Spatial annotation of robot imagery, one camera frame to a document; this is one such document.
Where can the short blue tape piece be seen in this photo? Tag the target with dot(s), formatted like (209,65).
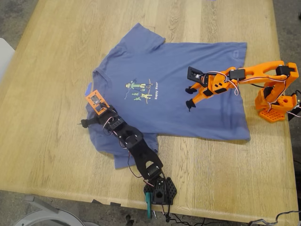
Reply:
(89,88)

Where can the teal table clamp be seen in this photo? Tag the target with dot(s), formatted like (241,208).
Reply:
(148,207)

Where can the blue printed T-shirt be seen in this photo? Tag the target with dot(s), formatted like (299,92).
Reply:
(164,66)

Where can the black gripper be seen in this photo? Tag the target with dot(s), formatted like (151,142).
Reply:
(97,120)

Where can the black table clamp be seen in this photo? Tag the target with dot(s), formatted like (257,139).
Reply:
(295,115)

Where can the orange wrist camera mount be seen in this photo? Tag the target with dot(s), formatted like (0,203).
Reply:
(96,101)

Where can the grey plastic chair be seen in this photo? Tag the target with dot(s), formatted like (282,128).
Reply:
(42,217)

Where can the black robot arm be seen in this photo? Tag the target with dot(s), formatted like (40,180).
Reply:
(143,153)

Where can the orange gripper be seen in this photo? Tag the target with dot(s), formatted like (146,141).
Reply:
(204,91)

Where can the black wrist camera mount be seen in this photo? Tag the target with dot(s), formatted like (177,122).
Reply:
(189,74)

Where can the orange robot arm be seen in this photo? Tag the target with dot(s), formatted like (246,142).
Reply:
(258,70)

